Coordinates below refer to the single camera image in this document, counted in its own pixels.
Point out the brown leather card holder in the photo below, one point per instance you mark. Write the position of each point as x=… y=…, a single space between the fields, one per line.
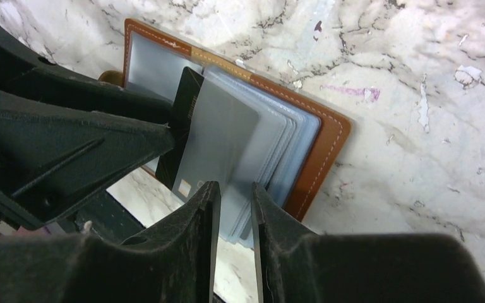
x=244 y=129

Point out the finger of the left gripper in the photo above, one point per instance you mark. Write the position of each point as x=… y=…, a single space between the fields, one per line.
x=26 y=74
x=53 y=159

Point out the black credit card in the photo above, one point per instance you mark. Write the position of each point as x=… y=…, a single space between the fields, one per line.
x=179 y=124

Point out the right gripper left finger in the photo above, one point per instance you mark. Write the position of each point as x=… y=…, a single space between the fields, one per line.
x=171 y=261

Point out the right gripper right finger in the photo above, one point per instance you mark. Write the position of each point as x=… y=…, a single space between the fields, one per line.
x=294 y=264

